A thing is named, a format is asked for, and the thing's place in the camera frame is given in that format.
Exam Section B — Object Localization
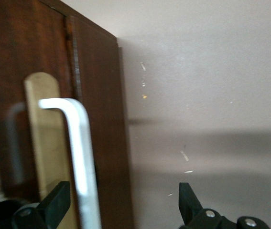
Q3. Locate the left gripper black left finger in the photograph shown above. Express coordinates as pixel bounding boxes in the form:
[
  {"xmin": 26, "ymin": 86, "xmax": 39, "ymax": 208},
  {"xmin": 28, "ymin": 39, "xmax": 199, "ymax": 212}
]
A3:
[{"xmin": 12, "ymin": 180, "xmax": 71, "ymax": 229}]

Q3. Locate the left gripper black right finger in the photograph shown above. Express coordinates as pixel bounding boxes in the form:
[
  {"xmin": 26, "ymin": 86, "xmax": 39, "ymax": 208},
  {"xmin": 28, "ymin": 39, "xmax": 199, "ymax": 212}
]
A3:
[{"xmin": 178, "ymin": 182, "xmax": 270, "ymax": 229}]

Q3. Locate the wooden drawer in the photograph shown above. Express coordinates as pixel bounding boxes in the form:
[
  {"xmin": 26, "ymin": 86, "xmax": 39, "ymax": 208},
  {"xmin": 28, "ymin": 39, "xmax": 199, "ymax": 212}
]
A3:
[{"xmin": 0, "ymin": 0, "xmax": 81, "ymax": 229}]

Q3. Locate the dark brown wooden cabinet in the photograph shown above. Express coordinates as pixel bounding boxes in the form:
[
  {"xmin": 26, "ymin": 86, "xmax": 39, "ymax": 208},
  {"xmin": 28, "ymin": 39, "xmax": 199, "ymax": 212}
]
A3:
[{"xmin": 39, "ymin": 0, "xmax": 136, "ymax": 229}]

